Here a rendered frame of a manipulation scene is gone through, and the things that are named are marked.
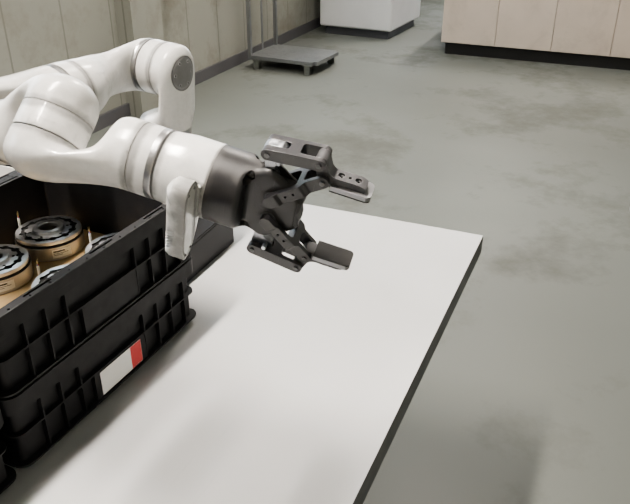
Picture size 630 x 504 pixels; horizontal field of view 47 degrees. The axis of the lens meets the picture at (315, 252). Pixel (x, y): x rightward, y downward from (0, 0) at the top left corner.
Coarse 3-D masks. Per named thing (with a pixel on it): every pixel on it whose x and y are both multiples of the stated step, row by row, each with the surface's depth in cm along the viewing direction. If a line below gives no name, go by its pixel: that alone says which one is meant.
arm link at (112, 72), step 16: (128, 48) 121; (64, 64) 106; (80, 64) 108; (96, 64) 110; (112, 64) 117; (128, 64) 121; (96, 80) 108; (112, 80) 115; (128, 80) 123; (96, 96) 108
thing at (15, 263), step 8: (0, 248) 109; (8, 248) 110; (16, 248) 109; (24, 248) 109; (16, 256) 107; (24, 256) 107; (8, 264) 104; (16, 264) 104; (24, 264) 105; (0, 272) 102; (8, 272) 103
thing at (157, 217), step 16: (16, 176) 116; (160, 208) 106; (144, 224) 101; (160, 224) 105; (112, 240) 96; (128, 240) 99; (96, 256) 93; (112, 256) 96; (64, 272) 89; (80, 272) 91; (32, 288) 86; (48, 288) 86; (64, 288) 89; (16, 304) 82; (32, 304) 84; (48, 304) 87; (0, 320) 80; (16, 320) 82; (0, 336) 81
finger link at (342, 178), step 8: (320, 152) 63; (328, 152) 64; (328, 160) 63; (328, 168) 63; (336, 168) 65; (328, 176) 64; (336, 176) 64; (344, 176) 65; (352, 176) 65; (360, 176) 65; (336, 184) 64; (344, 184) 64; (352, 184) 64; (360, 184) 64; (360, 192) 64
